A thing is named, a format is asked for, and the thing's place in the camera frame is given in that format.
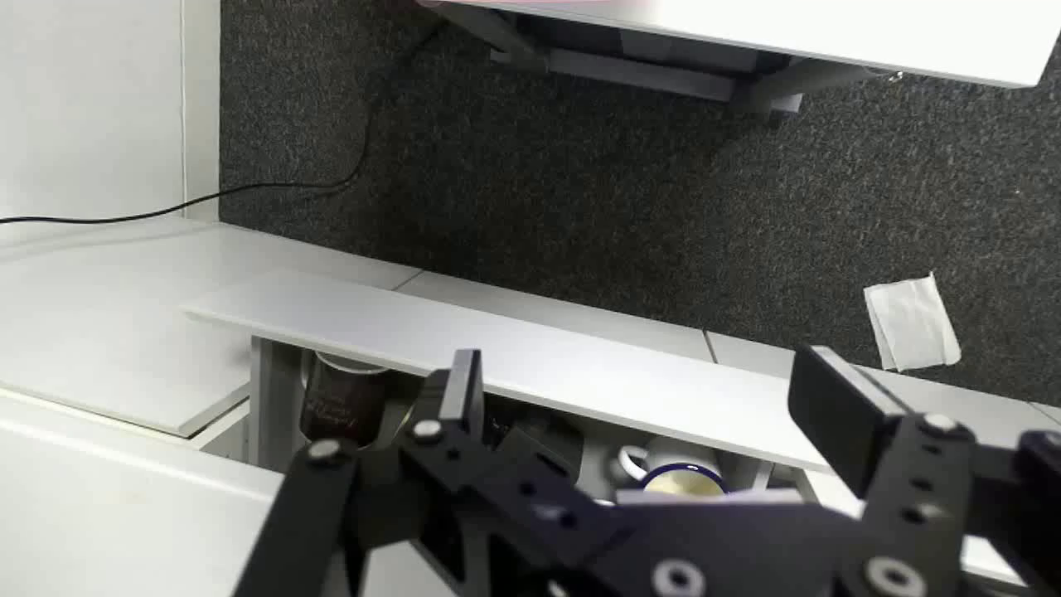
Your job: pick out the white robot stand table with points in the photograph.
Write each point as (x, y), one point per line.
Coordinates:
(882, 33)

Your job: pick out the white paper scrap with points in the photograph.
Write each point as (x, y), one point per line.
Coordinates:
(913, 322)

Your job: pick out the white kitchen counter unit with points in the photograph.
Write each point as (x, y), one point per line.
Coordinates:
(110, 320)

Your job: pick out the white fronted grey drawer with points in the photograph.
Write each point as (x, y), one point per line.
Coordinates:
(499, 344)

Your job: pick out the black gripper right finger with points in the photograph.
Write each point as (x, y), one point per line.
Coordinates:
(839, 408)

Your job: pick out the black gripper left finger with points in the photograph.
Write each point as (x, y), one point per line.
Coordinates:
(462, 387)

